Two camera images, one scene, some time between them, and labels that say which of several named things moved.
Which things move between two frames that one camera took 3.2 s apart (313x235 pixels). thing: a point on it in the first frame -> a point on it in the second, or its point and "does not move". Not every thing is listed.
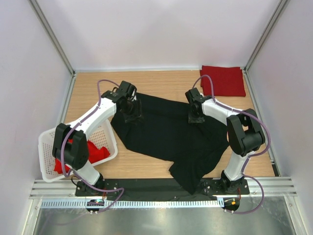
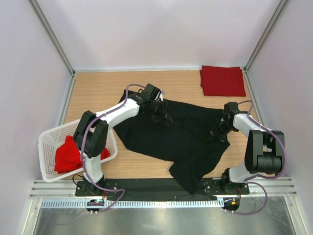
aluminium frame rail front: [259, 188] does not move
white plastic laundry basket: [103, 136] does not move
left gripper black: [137, 114] -> [164, 116]
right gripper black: [191, 120] -> [214, 133]
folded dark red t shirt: [227, 81] does not move
